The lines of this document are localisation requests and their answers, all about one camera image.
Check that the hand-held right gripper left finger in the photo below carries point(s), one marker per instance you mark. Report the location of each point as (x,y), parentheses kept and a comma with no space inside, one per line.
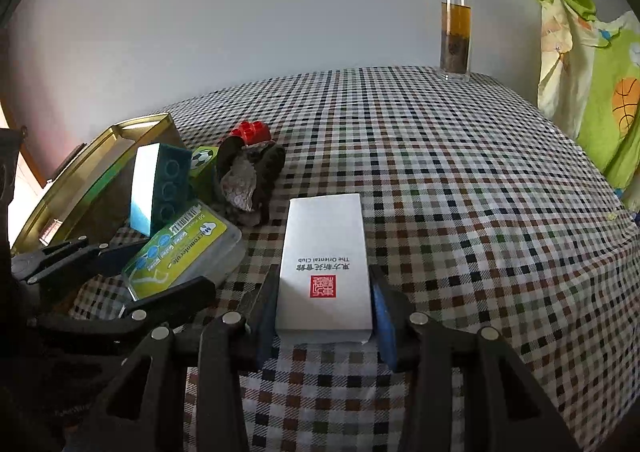
(265,312)

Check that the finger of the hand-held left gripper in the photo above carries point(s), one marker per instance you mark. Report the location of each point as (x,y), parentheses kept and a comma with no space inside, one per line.
(65,259)
(170,304)

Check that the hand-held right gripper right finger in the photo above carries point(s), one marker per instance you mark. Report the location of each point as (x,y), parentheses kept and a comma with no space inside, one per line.
(386,327)

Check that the clear plastic box green label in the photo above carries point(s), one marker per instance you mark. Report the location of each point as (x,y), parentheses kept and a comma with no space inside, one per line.
(190,247)

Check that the white cardboard box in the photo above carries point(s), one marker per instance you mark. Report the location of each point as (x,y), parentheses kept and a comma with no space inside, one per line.
(325,272)

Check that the gold tin box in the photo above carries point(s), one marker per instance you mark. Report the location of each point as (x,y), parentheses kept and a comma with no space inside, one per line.
(85,182)

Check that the blue toy block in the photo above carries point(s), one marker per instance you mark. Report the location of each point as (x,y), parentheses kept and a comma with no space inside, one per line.
(160,187)

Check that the dark sequin hair clip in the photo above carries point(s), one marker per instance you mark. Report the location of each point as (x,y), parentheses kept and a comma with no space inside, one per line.
(250,182)

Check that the red toy block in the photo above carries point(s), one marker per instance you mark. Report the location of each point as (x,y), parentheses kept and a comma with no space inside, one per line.
(251,131)

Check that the dark flat bar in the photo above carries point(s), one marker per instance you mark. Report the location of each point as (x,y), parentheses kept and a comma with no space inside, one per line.
(67,162)

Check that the green soccer print block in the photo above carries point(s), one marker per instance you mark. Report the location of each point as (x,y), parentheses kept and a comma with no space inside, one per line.
(202,167)

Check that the white paper liner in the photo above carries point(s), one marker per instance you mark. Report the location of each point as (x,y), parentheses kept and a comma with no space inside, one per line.
(142,132)

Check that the checkered tablecloth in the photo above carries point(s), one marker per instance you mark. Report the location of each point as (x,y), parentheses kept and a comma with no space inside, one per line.
(475,207)

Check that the glass tea bottle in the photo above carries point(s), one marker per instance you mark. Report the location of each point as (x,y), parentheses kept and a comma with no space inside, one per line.
(455,32)

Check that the green printed cloth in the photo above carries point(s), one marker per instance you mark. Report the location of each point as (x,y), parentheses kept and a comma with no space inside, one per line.
(595,82)

